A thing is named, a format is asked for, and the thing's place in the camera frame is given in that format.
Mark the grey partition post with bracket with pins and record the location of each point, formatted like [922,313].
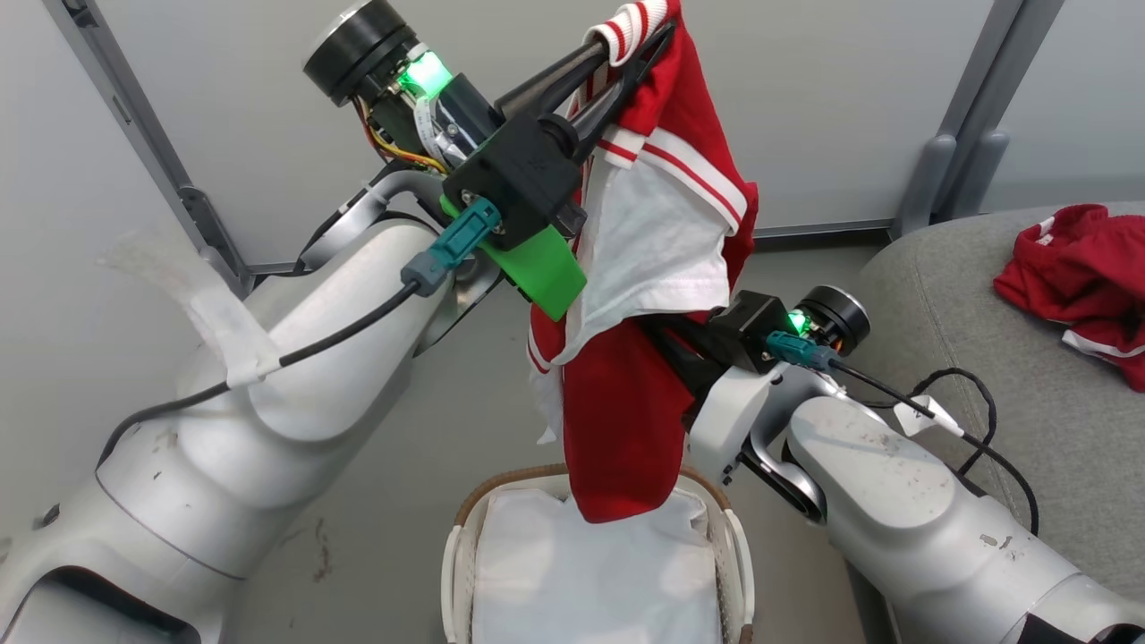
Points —
[143,134]

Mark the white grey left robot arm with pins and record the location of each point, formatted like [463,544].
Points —
[313,358]

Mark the white basket liner cloth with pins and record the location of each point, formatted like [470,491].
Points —
[590,581]

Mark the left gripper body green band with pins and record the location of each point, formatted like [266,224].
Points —
[519,174]

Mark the white tape on right arm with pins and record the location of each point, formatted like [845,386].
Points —
[921,416]

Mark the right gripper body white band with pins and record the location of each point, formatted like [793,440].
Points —
[750,329]

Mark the red shorts white trim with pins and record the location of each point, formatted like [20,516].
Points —
[1082,268]

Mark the red and white jersey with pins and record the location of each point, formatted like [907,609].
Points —
[626,420]

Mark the grey fabric sofa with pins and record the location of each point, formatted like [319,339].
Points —
[1055,420]

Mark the grey partition post rounded foot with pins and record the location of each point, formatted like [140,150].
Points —
[930,170]
[979,161]

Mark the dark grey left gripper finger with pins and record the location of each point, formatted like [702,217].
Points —
[617,94]
[555,79]

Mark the white tape on left arm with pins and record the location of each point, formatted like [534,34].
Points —
[237,344]

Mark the wicker laundry basket white frame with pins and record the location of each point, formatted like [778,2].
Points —
[738,546]

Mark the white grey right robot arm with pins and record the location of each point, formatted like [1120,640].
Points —
[894,492]

